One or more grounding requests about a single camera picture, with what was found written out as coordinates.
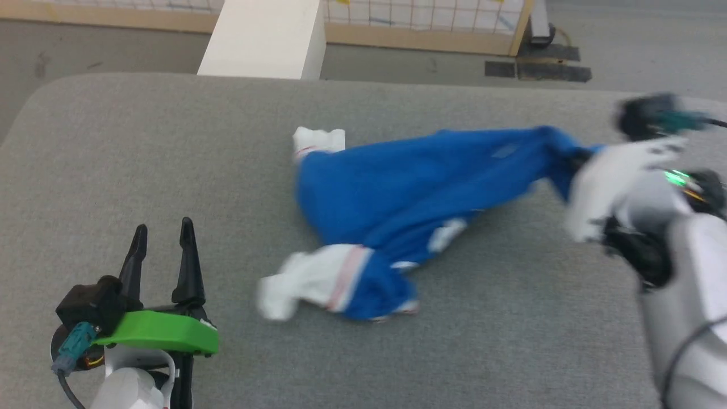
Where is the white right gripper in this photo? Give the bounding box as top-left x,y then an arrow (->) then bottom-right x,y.
565,135 -> 727,289

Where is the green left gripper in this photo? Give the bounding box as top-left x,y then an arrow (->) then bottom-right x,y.
94,216 -> 220,409

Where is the blue and white sports garment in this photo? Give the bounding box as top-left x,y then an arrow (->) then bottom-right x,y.
256,125 -> 604,323

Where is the grey fabric sofa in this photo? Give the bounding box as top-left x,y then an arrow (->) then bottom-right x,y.
0,73 -> 727,409

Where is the large black floor mat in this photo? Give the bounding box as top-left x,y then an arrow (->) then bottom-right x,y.
515,43 -> 592,84

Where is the small black floor mat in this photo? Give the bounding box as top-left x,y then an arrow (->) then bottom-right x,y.
484,60 -> 516,79

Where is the white square pillar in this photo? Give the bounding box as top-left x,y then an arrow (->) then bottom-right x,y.
197,0 -> 327,80

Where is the teal right camera connector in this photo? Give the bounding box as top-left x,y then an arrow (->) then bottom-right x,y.
653,110 -> 709,132

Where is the teal camera connector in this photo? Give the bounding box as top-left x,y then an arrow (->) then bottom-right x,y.
51,321 -> 99,377
653,110 -> 709,132

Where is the teal left camera connector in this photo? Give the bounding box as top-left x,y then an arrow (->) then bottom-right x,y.
51,321 -> 99,377

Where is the black left camera cable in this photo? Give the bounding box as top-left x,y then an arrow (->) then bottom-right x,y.
57,370 -> 87,409

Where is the grey metal stand post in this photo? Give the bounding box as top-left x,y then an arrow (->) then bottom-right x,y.
529,0 -> 557,48

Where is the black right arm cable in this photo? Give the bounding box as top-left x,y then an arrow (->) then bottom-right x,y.
661,317 -> 727,409

